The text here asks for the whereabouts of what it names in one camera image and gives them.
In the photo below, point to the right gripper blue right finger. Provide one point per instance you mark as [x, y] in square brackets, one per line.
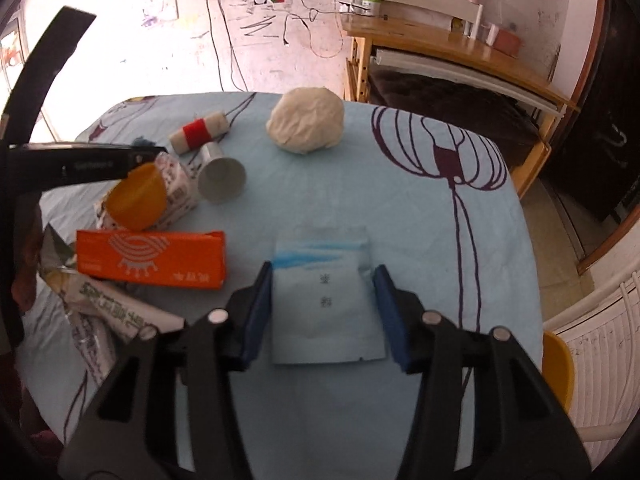
[398, 311]

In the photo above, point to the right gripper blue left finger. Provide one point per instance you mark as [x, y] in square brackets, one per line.
[255, 314]

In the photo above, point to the light blue paper packet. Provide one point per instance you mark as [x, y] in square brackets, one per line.
[323, 307]

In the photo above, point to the light blue patterned tablecloth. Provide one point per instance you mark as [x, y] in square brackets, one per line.
[442, 215]

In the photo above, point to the orange cardboard box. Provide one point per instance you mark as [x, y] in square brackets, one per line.
[171, 259]

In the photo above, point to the orange plastic cup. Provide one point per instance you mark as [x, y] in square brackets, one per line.
[137, 202]

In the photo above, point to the white printed snack wrapper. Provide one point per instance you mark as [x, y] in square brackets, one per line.
[181, 196]

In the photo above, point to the white paper cup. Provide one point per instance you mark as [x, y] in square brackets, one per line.
[221, 178]

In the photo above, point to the red white small bottle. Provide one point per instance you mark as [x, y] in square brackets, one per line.
[194, 135]

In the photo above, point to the yellow chair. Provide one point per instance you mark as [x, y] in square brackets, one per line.
[558, 368]

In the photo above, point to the wooden desk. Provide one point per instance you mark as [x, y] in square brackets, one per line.
[433, 52]

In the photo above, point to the white chair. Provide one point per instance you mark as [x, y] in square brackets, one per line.
[415, 0]

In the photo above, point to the brown wooden door frame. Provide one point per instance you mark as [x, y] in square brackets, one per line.
[610, 117]

